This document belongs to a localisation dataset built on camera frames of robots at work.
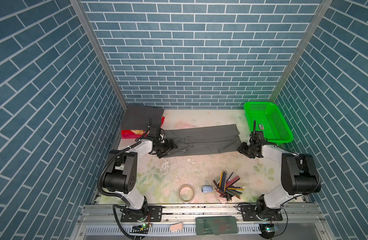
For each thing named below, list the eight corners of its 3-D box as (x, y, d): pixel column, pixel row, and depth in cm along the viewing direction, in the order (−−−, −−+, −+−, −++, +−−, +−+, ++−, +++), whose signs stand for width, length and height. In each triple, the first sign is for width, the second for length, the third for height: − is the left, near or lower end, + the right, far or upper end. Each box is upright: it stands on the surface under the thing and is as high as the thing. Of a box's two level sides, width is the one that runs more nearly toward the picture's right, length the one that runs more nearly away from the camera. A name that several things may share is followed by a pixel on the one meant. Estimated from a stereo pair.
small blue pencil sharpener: (201, 192, 82) (202, 190, 79) (201, 187, 84) (202, 185, 81) (212, 192, 82) (213, 190, 79) (212, 187, 84) (212, 185, 81)
